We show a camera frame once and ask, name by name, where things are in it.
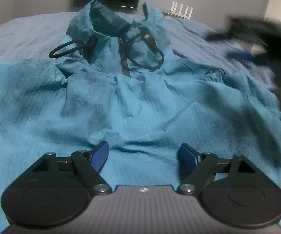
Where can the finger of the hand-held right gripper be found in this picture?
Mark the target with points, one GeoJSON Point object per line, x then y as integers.
{"type": "Point", "coordinates": [235, 29]}
{"type": "Point", "coordinates": [240, 54]}

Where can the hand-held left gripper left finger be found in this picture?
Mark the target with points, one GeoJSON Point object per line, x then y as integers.
{"type": "Point", "coordinates": [99, 156]}

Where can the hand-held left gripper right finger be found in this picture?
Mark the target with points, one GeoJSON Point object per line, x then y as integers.
{"type": "Point", "coordinates": [188, 157]}

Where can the teal zip jacket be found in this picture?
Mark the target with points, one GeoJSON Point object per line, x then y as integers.
{"type": "Point", "coordinates": [135, 112]}

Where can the white router with antennas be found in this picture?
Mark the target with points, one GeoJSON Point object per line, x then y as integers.
{"type": "Point", "coordinates": [182, 9]}

